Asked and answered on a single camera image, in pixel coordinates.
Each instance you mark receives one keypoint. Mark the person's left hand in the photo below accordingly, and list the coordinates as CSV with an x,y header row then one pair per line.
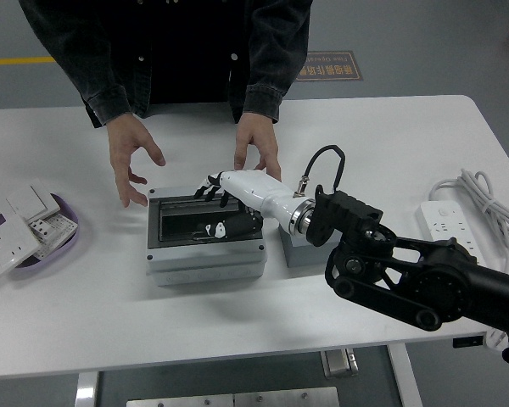
x,y
258,135

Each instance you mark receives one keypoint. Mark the black table control panel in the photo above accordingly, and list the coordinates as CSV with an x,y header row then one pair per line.
x,y
467,341

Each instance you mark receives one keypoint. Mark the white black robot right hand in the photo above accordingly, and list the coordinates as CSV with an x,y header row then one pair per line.
x,y
254,188

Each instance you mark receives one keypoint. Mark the yellow floor tape line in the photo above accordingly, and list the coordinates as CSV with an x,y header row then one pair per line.
x,y
17,61

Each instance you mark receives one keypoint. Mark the grey cube with round hole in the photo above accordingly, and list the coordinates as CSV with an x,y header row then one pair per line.
x,y
301,254

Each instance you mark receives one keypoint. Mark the person's left forearm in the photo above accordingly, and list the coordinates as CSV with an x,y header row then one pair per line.
x,y
271,85

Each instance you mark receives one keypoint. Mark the person's right hand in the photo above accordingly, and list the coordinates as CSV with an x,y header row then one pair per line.
x,y
125,144

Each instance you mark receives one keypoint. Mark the white perforated socket panel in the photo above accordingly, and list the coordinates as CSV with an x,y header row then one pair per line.
x,y
63,226

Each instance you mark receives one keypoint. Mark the person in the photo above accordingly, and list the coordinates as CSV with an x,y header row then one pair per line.
x,y
186,51

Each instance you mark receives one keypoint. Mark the brown floor sign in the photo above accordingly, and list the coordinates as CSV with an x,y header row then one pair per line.
x,y
335,68

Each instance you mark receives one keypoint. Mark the grey metal table bracket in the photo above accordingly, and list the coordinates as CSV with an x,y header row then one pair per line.
x,y
338,364

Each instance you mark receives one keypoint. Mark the grey electrical box with lid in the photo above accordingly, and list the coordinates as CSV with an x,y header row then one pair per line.
x,y
203,258

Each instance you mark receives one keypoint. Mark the white wall socket plate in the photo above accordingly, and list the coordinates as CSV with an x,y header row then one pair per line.
x,y
4,250

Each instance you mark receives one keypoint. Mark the purple tray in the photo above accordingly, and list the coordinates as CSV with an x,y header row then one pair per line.
x,y
63,250

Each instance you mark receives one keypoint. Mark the metal base plate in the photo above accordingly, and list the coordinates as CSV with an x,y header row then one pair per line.
x,y
237,399

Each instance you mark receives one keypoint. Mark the white table leg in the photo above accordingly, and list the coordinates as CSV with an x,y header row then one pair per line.
x,y
86,392
405,377

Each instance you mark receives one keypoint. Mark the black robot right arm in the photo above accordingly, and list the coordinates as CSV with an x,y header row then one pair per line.
x,y
449,271

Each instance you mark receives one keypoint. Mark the small white socket insert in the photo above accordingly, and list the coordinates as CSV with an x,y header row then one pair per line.
x,y
41,229

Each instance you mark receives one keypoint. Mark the person's right forearm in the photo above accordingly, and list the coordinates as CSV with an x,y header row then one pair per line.
x,y
102,93

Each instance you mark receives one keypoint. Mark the white wall switch plate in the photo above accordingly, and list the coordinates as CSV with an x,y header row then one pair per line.
x,y
25,201

